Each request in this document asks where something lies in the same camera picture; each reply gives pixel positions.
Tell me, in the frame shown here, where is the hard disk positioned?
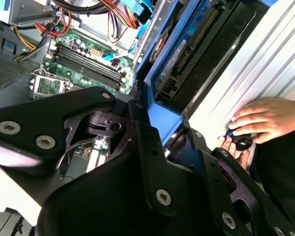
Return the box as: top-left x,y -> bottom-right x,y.
135,0 -> 278,170

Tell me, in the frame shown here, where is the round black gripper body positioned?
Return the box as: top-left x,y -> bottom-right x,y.
35,111 -> 219,236

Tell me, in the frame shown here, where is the round black tool blue ring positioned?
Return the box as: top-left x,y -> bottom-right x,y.
226,129 -> 254,151

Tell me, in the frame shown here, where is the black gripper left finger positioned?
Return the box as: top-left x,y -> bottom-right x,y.
0,86 -> 179,226

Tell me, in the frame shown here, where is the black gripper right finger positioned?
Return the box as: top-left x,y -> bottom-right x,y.
183,118 -> 295,236

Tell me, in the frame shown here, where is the person's bare hand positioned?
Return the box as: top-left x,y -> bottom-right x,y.
221,97 -> 295,171

